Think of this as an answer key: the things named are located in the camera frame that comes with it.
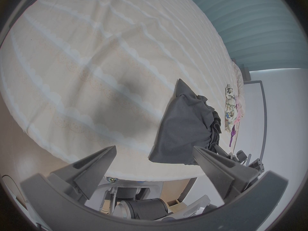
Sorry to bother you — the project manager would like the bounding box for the black T-shirt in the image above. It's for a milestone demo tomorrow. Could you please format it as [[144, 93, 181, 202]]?
[[148, 78, 222, 165]]

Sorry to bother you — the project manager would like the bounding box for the blue-green curtain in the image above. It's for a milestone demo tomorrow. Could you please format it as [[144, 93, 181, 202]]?
[[180, 0, 306, 68]]

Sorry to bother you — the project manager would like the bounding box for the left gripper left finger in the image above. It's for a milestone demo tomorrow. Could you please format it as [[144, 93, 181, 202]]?
[[49, 145, 117, 203]]

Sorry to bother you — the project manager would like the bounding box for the bed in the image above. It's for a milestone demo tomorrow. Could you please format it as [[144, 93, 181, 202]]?
[[0, 0, 267, 181]]

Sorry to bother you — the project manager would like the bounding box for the grey bedside table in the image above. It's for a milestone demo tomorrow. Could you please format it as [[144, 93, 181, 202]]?
[[241, 65, 251, 81]]

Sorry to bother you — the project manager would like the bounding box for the white printed pyjama top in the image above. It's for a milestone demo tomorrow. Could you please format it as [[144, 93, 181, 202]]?
[[225, 84, 237, 132]]

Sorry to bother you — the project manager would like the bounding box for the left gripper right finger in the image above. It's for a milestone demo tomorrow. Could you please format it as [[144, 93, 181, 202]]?
[[192, 145, 258, 201]]

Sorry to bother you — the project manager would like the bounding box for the purple garment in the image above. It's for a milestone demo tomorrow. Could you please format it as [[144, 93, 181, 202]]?
[[229, 125, 237, 147]]

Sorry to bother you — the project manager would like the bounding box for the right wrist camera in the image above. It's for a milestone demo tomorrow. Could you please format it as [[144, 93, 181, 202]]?
[[235, 150, 248, 164]]

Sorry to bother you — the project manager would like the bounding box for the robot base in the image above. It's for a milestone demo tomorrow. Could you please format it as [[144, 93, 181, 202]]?
[[84, 176, 218, 222]]

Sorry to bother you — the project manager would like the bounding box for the pink garment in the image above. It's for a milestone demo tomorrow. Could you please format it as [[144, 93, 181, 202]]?
[[235, 95, 244, 124]]

